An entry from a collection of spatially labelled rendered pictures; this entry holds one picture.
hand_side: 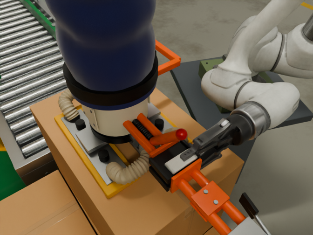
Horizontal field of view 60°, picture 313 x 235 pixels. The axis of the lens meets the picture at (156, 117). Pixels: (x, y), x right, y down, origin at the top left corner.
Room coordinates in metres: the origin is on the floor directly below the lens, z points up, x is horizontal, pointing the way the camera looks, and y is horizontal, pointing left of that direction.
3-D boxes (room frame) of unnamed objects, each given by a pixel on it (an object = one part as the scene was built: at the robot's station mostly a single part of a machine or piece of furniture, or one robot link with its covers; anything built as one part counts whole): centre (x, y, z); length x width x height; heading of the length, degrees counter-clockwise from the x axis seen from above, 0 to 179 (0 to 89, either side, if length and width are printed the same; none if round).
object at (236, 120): (0.43, -0.18, 1.07); 0.09 x 0.07 x 0.08; 127
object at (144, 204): (0.54, 0.09, 0.74); 0.60 x 0.40 x 0.40; 38
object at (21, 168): (0.83, 0.32, 0.58); 0.70 x 0.03 x 0.06; 127
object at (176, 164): (0.33, -0.05, 1.09); 0.07 x 0.03 x 0.01; 127
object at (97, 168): (0.48, 0.19, 0.97); 0.34 x 0.10 x 0.05; 37
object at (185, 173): (0.34, -0.04, 1.07); 0.10 x 0.08 x 0.06; 127
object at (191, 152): (0.35, -0.08, 1.11); 0.05 x 0.01 x 0.03; 127
